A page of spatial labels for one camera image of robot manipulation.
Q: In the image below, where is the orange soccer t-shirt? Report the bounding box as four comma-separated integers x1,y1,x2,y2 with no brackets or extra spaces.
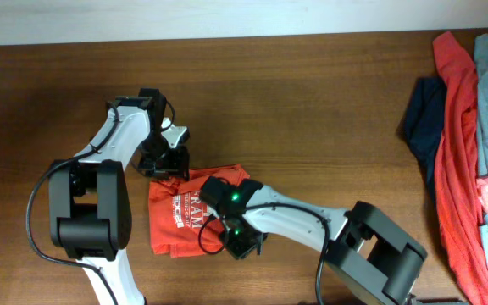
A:
148,164,250,258

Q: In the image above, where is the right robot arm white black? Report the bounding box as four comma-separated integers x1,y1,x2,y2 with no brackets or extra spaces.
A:
214,180,427,304

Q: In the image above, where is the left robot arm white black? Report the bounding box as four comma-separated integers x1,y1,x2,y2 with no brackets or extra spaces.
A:
48,88,190,304

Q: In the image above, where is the navy garment in pile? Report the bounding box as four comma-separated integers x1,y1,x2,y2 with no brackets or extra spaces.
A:
402,77,446,202

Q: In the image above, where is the red shirt in pile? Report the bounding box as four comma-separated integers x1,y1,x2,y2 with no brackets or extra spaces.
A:
433,31,488,305

